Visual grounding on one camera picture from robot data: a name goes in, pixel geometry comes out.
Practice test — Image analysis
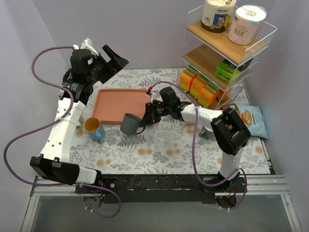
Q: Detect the dark green mug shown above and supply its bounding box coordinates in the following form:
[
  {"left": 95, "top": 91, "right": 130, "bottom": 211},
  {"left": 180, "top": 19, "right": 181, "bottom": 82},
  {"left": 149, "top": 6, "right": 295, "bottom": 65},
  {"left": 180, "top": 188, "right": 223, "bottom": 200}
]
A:
[{"left": 120, "top": 113, "right": 145, "bottom": 135}]

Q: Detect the pink mug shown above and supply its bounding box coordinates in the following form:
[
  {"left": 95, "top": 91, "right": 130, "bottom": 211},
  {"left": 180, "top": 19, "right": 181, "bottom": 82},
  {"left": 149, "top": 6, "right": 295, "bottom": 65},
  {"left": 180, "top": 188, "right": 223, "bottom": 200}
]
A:
[{"left": 185, "top": 122, "right": 195, "bottom": 126}]

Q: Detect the dark grey mug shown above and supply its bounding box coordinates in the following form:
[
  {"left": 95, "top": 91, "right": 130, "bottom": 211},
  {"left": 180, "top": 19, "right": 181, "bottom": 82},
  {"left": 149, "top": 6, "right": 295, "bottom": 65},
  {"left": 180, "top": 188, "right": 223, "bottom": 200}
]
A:
[{"left": 198, "top": 127, "right": 214, "bottom": 140}]

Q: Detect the blue butterfly mug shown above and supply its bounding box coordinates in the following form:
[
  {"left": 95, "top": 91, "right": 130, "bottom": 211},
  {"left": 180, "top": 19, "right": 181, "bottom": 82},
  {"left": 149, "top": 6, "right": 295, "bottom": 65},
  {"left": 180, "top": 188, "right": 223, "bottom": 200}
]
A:
[{"left": 84, "top": 117, "right": 106, "bottom": 144}]

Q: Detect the green ceramic mug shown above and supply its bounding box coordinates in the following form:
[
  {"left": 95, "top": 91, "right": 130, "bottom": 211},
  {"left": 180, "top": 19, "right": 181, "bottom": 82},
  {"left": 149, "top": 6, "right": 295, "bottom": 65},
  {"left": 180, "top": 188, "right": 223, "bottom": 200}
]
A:
[{"left": 76, "top": 115, "right": 84, "bottom": 128}]

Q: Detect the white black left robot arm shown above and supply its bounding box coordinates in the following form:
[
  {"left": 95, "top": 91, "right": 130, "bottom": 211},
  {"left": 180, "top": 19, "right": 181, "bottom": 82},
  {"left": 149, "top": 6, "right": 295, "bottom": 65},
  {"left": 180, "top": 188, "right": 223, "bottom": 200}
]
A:
[{"left": 30, "top": 45, "right": 128, "bottom": 193}]

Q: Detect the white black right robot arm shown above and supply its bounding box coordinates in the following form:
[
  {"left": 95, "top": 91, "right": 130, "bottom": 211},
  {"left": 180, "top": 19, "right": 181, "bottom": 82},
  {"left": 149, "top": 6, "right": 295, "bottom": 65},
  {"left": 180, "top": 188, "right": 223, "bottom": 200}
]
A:
[{"left": 139, "top": 87, "right": 251, "bottom": 192}]

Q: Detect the orange sponge pack left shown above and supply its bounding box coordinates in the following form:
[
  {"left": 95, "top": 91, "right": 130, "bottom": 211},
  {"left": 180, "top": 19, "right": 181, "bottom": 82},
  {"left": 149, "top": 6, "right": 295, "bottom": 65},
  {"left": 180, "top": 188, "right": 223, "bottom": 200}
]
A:
[{"left": 179, "top": 66, "right": 199, "bottom": 92}]

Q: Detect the orange sponge pack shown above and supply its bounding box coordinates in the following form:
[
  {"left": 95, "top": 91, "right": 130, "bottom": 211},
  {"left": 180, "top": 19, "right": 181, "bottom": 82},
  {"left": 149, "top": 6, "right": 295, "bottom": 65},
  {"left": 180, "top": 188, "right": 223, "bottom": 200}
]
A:
[
  {"left": 179, "top": 66, "right": 199, "bottom": 92},
  {"left": 189, "top": 73, "right": 209, "bottom": 98},
  {"left": 197, "top": 82, "right": 231, "bottom": 107}
]

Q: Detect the terracotta pink tray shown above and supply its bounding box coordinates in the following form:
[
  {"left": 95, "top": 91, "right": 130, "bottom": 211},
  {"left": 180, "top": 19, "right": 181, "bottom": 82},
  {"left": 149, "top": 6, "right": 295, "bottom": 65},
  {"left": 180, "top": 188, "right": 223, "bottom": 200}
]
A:
[{"left": 92, "top": 88, "right": 151, "bottom": 125}]

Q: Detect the orange sponge pack middle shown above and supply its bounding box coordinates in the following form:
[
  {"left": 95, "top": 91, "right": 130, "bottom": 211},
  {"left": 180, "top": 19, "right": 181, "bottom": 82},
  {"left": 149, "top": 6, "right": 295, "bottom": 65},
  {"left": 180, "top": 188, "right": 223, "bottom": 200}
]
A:
[{"left": 189, "top": 73, "right": 209, "bottom": 98}]

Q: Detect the orange sponge pack right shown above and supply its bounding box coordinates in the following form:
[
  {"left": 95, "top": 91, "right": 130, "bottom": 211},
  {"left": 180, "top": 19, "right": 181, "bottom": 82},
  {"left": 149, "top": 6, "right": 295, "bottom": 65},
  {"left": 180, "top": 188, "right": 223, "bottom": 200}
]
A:
[{"left": 197, "top": 82, "right": 231, "bottom": 107}]

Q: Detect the floral tablecloth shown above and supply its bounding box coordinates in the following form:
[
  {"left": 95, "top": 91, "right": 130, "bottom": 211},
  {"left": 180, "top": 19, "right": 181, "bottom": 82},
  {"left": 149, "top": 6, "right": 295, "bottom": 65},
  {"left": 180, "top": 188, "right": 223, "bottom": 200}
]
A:
[{"left": 69, "top": 69, "right": 270, "bottom": 174}]

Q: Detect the green tissue box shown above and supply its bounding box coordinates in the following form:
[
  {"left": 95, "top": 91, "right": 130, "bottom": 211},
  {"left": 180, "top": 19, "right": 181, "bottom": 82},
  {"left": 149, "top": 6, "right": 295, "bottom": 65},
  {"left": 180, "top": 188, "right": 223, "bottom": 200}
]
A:
[{"left": 214, "top": 59, "right": 252, "bottom": 83}]

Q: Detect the blue brown chips bag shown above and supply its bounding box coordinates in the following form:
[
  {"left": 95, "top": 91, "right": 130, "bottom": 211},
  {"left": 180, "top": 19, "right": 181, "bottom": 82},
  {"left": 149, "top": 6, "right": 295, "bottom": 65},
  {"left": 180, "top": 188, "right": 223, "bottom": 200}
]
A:
[{"left": 220, "top": 103, "right": 268, "bottom": 139}]

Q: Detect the brown cartoon tissue roll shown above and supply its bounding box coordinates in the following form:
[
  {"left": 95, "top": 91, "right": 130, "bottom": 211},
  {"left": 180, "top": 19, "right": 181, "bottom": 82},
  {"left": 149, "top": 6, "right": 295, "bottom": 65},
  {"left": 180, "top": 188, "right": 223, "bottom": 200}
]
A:
[{"left": 201, "top": 0, "right": 237, "bottom": 33}]

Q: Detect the pink toilet paper roll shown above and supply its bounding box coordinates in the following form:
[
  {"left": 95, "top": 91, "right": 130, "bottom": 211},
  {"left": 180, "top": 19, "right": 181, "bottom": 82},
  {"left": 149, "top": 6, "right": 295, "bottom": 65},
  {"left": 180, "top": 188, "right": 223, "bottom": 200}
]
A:
[{"left": 227, "top": 4, "right": 267, "bottom": 45}]

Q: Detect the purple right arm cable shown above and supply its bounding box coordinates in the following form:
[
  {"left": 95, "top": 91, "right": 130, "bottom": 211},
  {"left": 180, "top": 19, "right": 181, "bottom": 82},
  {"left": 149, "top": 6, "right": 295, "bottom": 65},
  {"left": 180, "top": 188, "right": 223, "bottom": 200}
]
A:
[{"left": 148, "top": 81, "right": 248, "bottom": 210}]

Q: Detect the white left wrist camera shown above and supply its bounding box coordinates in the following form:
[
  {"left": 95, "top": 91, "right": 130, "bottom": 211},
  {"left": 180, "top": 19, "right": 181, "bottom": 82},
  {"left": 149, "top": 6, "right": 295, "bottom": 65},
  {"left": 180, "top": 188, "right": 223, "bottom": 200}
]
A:
[{"left": 73, "top": 38, "right": 98, "bottom": 56}]

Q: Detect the white wire shelf rack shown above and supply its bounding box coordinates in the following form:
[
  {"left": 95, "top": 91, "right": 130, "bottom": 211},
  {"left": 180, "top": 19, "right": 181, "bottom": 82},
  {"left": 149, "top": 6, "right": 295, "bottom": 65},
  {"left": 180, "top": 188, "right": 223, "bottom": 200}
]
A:
[{"left": 180, "top": 6, "right": 277, "bottom": 109}]

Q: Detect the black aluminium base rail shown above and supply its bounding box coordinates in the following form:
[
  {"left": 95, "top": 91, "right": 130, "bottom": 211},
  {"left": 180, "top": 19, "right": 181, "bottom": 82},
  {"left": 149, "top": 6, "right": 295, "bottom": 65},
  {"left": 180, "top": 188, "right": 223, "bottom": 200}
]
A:
[{"left": 31, "top": 174, "right": 289, "bottom": 208}]

